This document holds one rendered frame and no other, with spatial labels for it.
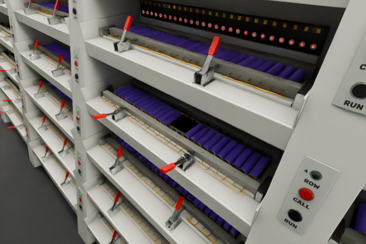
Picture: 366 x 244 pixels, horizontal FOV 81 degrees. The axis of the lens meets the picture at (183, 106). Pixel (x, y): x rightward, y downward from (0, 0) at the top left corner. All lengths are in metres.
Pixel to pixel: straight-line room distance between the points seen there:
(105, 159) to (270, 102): 0.61
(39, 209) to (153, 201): 0.89
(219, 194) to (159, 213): 0.25
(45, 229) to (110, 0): 1.11
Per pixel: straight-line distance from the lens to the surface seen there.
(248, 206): 0.47
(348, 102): 0.32
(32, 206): 1.51
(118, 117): 0.65
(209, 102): 0.39
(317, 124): 0.33
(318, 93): 0.32
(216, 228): 0.62
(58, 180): 1.38
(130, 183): 0.74
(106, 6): 0.75
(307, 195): 0.37
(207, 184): 0.48
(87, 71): 0.75
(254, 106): 0.36
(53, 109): 1.19
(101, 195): 0.98
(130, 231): 0.88
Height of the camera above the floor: 1.07
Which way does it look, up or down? 23 degrees down
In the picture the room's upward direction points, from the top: 10 degrees clockwise
